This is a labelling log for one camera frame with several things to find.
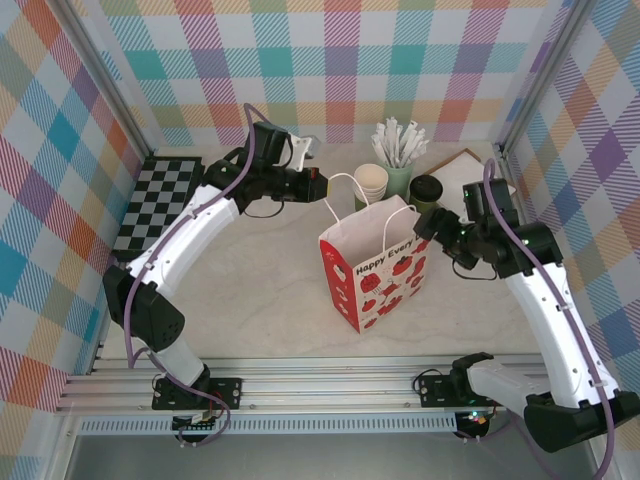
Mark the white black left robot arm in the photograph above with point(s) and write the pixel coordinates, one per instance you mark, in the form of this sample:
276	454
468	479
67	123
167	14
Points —
190	235

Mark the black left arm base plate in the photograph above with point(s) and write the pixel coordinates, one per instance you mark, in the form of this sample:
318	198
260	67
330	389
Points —
230	392

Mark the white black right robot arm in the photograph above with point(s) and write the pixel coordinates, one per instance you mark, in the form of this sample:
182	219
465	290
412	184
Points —
545	310

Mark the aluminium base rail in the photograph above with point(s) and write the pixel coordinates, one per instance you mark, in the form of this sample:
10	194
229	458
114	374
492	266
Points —
325	385

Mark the white napkin stack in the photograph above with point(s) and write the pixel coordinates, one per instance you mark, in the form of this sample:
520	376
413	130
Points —
475	167

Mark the mint green holder cup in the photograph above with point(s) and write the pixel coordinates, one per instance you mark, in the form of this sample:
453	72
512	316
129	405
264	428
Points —
400	180

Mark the red white paper bag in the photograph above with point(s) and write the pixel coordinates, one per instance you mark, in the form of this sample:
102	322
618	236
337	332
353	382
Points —
380	280

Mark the stack of cream paper cups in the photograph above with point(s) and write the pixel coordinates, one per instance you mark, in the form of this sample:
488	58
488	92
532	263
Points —
371	176

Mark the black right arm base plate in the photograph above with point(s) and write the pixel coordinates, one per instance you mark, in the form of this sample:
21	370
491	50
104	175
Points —
435	390

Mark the aluminium frame post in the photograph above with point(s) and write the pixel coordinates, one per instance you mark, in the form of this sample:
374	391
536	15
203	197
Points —
544	75
111	75

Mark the aluminium side rail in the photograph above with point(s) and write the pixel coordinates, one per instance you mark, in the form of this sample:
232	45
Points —
96	361

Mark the black grey chess board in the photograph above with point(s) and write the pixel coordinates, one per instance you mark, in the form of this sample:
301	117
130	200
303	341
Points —
155	200

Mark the dark green coffee cup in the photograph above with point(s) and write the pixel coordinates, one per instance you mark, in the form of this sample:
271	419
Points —
426	186

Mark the green paper coffee cup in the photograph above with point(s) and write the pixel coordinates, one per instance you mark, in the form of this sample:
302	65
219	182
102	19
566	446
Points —
361	202
425	205
372	194

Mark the brown cardboard napkin tray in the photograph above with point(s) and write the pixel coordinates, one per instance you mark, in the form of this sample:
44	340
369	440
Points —
450	161

